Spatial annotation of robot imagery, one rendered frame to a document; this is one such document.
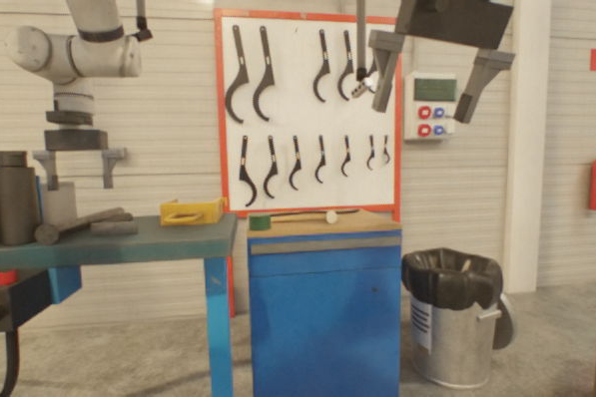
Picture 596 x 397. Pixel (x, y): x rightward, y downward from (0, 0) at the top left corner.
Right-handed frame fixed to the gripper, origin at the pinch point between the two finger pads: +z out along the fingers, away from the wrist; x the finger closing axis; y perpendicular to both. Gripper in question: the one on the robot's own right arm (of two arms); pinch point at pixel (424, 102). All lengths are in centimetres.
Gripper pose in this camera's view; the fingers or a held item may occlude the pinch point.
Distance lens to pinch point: 51.3
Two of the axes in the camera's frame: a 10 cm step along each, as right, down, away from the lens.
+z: -1.4, 8.7, 4.8
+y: 0.9, 4.9, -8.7
